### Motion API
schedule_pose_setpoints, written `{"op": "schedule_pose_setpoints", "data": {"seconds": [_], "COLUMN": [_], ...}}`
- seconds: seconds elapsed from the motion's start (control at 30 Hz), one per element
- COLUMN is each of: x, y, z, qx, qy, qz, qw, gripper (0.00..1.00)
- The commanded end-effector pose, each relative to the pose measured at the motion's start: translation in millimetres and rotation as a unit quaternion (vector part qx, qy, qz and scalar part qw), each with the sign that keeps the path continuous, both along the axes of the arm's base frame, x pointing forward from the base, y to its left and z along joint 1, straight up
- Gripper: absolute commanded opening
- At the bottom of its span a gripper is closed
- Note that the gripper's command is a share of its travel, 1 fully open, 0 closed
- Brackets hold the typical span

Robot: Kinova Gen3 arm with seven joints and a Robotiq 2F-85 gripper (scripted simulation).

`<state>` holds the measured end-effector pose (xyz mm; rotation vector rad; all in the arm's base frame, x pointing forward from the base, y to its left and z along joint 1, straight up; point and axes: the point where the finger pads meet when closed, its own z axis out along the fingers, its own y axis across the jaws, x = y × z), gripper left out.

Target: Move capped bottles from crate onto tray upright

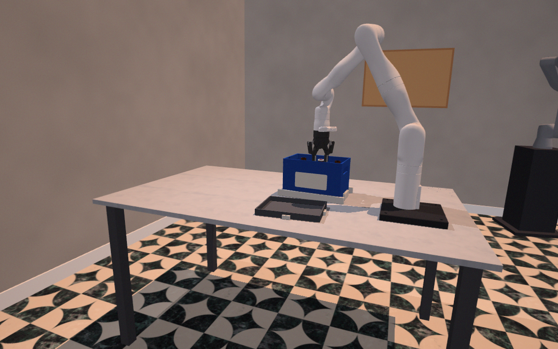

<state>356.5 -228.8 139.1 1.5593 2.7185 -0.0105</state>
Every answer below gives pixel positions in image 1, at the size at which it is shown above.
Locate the blue plastic crate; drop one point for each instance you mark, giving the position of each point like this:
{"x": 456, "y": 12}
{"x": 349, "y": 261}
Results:
{"x": 318, "y": 177}

